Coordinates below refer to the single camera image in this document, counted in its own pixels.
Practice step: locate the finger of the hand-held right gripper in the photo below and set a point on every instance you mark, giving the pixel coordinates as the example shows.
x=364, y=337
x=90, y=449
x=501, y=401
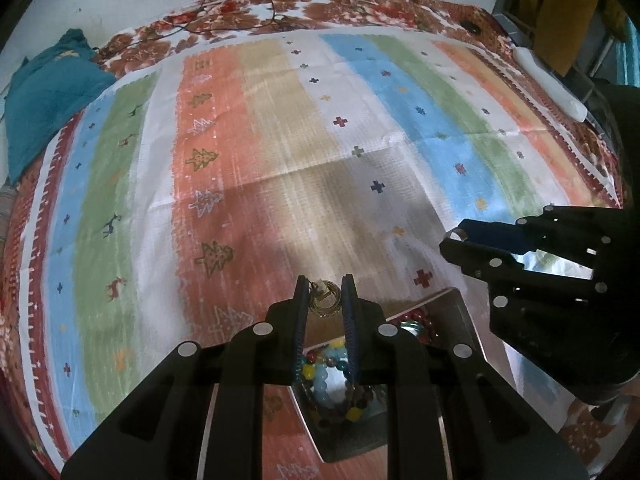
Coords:
x=495, y=237
x=505, y=280

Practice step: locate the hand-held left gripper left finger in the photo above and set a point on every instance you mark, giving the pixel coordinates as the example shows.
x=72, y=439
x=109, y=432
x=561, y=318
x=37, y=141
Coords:
x=301, y=325

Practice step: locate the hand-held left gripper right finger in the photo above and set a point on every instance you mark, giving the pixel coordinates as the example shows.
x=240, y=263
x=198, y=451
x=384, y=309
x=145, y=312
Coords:
x=350, y=325

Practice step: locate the gold ornament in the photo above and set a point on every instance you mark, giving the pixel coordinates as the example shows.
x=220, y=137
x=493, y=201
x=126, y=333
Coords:
x=325, y=305

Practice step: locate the silver tin box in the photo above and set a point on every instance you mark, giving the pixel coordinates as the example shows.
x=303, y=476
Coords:
x=460, y=320

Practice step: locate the green bangle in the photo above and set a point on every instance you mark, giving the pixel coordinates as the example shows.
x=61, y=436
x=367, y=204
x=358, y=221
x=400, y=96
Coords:
x=412, y=328

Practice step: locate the white cylindrical object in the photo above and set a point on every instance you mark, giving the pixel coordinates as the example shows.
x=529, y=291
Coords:
x=550, y=85

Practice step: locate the colourful striped mat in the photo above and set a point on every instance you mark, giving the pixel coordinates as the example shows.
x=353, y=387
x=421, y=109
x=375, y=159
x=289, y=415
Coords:
x=280, y=160

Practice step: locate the small black object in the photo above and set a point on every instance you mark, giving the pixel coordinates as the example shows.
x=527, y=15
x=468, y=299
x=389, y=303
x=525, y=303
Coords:
x=470, y=26

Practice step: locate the yellow hanging cloth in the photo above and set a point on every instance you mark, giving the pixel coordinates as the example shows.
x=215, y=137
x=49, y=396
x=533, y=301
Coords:
x=560, y=15

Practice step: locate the floral bedsheet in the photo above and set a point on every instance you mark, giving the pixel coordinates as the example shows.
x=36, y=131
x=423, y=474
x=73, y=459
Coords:
x=350, y=5

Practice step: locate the teal cloth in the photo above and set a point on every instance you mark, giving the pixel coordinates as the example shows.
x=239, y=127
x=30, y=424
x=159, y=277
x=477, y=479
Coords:
x=45, y=95

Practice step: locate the metal rack frame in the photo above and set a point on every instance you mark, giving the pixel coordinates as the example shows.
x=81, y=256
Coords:
x=600, y=60

